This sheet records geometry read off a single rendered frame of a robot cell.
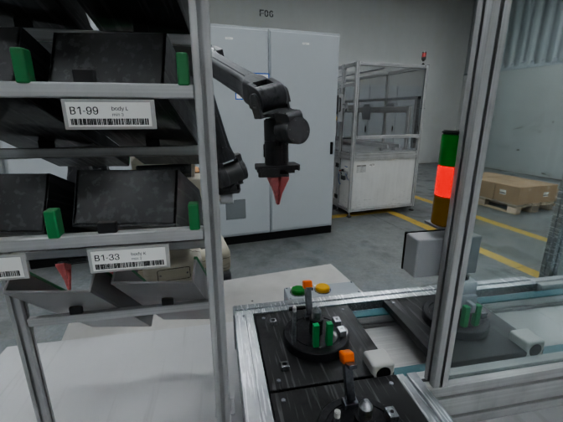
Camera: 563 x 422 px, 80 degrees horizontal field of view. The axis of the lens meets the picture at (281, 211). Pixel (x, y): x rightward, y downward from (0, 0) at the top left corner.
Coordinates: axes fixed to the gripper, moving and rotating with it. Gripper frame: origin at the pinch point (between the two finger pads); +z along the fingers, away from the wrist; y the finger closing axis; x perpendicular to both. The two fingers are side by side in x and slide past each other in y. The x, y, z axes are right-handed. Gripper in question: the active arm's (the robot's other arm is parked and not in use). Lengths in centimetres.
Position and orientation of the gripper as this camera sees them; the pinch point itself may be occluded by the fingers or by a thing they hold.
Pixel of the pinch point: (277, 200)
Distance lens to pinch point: 84.0
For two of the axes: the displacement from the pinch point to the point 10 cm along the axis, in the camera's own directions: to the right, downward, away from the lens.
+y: 9.8, -0.7, 1.7
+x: -1.8, -2.6, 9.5
